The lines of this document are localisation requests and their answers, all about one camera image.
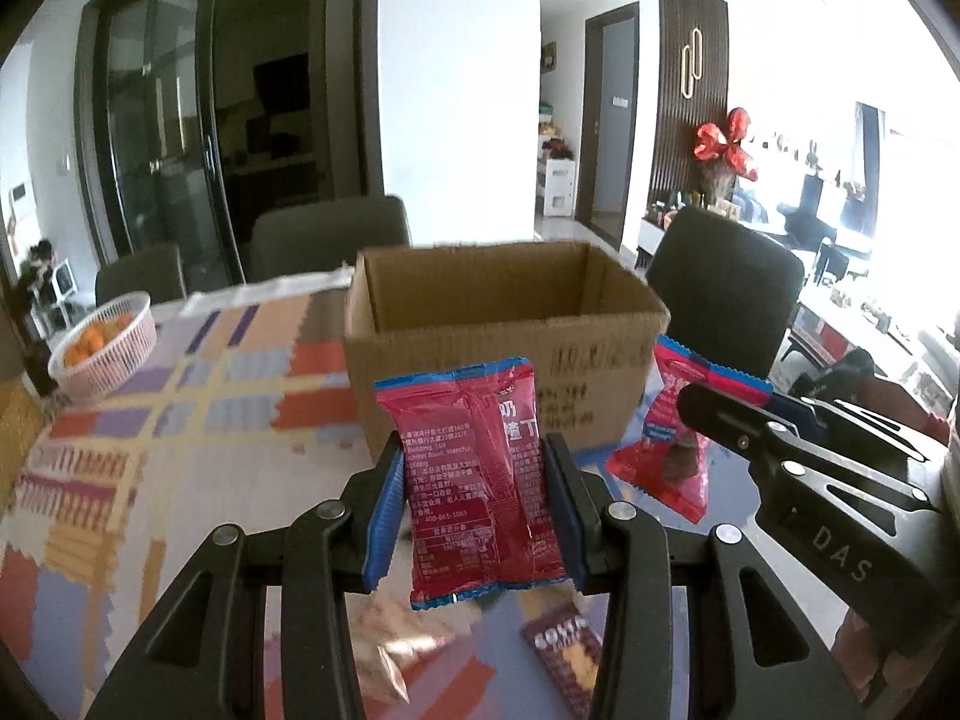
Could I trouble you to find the red jerky snack packet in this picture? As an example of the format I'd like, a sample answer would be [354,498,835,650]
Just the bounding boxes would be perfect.
[605,335,773,523]

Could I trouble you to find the magenta snack packet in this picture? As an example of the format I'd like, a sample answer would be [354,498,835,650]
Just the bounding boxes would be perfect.
[374,358,565,611]

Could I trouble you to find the brown Costa biscuit packet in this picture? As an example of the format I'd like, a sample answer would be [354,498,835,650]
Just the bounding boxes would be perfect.
[521,603,602,718]

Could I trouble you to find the beige fortune biscuits bag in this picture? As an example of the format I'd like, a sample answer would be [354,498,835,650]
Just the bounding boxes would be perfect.
[347,590,482,704]

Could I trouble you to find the person's right hand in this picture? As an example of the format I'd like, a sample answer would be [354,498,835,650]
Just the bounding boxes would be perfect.
[832,610,893,702]

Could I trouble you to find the dark chair right of table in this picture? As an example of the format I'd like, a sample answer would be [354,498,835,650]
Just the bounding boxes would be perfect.
[644,208,804,379]

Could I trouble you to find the brown cardboard box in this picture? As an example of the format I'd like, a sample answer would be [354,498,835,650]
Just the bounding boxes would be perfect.
[343,241,669,454]

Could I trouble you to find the white low cabinet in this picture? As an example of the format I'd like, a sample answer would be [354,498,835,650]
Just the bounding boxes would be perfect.
[636,208,665,270]

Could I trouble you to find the colourful patterned table mat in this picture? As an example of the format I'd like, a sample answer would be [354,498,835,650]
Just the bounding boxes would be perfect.
[0,287,752,720]

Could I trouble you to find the red foil balloon bow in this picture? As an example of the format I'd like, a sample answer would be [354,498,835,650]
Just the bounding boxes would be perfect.
[693,107,758,182]

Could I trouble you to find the dark chair behind table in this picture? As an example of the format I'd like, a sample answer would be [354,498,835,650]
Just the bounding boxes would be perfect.
[245,195,410,283]

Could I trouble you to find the white storage shelf unit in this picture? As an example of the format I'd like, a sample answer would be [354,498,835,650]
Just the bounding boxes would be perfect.
[537,103,576,218]

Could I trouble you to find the white basket of oranges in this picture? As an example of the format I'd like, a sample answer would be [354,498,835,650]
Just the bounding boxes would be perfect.
[47,291,158,403]

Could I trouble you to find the dark chair far left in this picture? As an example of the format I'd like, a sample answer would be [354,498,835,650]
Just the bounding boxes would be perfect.
[94,244,187,305]

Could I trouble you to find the gold wall ornament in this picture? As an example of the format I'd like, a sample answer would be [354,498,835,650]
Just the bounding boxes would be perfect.
[680,28,703,99]

